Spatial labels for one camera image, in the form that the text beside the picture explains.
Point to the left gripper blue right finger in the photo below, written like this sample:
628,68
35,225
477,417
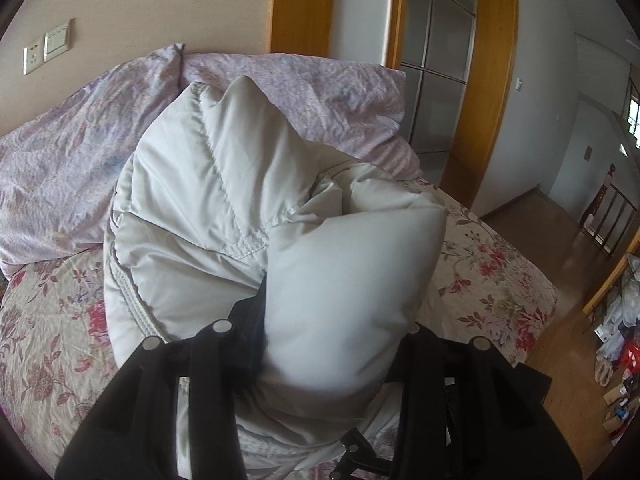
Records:
467,413

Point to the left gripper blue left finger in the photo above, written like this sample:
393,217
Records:
131,431

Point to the white puffy down jacket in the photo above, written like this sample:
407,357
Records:
222,197

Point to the floral quilted bedspread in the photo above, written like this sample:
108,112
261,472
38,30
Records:
56,357

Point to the clutter of bags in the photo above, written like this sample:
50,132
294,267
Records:
615,316

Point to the black metal railing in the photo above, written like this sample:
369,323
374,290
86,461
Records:
609,215

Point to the lilac crinkled duvet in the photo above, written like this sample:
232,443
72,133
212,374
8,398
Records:
58,171

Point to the frosted glass sliding door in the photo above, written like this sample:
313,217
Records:
436,56

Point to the white wall socket plate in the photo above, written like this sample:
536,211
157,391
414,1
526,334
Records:
32,56

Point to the white wall light switch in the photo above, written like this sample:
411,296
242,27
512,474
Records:
56,42

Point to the orange wooden door frame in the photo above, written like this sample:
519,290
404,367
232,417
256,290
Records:
314,26

